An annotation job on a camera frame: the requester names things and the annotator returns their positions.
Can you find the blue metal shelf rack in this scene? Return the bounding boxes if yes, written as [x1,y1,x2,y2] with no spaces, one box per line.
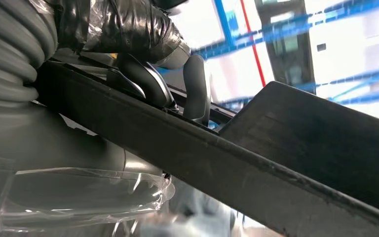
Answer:
[191,0,379,107]

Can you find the dark upright panel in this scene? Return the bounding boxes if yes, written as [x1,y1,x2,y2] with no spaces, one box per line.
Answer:
[255,0,317,94]

